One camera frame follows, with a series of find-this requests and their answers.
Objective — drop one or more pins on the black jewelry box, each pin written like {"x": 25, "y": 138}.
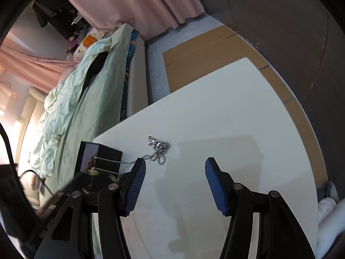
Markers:
{"x": 107, "y": 156}

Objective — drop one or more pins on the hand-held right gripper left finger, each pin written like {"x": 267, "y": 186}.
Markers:
{"x": 136, "y": 186}

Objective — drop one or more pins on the hanging dark clothes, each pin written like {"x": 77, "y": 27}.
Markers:
{"x": 59, "y": 13}

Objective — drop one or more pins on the light green duvet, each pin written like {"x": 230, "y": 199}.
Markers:
{"x": 70, "y": 99}

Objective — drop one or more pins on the bed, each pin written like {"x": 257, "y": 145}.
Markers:
{"x": 134, "y": 72}

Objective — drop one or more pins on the wide pink curtain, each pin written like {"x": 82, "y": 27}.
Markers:
{"x": 140, "y": 2}

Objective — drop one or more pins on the draped pink curtain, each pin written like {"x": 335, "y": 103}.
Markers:
{"x": 35, "y": 64}

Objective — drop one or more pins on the floral pillow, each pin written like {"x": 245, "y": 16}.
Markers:
{"x": 80, "y": 50}

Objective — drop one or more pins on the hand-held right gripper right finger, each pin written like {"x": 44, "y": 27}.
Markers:
{"x": 215, "y": 186}

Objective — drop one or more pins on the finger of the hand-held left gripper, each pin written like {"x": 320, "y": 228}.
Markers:
{"x": 59, "y": 194}

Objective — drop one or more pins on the dark brown wardrobe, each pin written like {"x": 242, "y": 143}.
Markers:
{"x": 283, "y": 32}

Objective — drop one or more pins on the white square table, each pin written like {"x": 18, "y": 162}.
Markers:
{"x": 202, "y": 51}

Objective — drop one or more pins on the black garment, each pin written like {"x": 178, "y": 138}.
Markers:
{"x": 94, "y": 67}

